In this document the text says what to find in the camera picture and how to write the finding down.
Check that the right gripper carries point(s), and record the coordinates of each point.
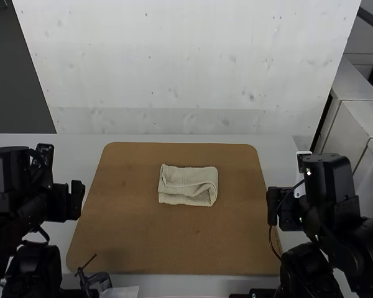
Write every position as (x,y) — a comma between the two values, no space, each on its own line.
(287,214)

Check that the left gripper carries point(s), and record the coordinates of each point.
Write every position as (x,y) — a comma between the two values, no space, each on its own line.
(65,201)

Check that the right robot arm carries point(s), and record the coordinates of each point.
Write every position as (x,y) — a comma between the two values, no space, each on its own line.
(329,180)

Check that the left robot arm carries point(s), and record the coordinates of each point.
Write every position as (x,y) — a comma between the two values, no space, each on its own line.
(6,186)

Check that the pale towel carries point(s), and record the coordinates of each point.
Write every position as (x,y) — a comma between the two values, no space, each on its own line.
(186,186)

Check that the black clamp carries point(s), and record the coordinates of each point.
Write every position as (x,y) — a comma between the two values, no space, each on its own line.
(87,279)

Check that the grey drawer cabinet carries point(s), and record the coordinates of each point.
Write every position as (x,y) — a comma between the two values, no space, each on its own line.
(354,124)

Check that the cork mat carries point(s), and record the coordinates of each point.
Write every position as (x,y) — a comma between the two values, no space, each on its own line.
(174,236)

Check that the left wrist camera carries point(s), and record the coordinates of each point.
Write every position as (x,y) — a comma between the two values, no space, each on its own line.
(45,152)

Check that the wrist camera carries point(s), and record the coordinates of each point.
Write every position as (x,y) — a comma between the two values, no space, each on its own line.
(45,152)
(301,158)

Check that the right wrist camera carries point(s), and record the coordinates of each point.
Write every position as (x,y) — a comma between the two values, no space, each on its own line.
(301,158)

